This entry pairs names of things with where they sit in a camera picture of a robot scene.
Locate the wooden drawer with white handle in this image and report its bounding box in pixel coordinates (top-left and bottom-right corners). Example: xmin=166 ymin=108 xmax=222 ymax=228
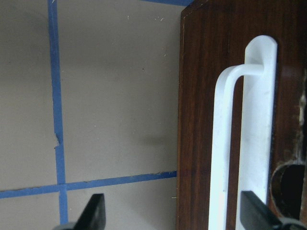
xmin=176 ymin=0 xmax=307 ymax=230

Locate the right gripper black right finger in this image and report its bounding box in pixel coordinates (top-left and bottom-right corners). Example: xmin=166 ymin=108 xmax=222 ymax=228
xmin=240 ymin=191 xmax=283 ymax=230

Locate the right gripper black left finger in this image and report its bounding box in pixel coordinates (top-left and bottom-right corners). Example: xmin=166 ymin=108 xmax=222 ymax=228
xmin=72 ymin=194 xmax=106 ymax=230

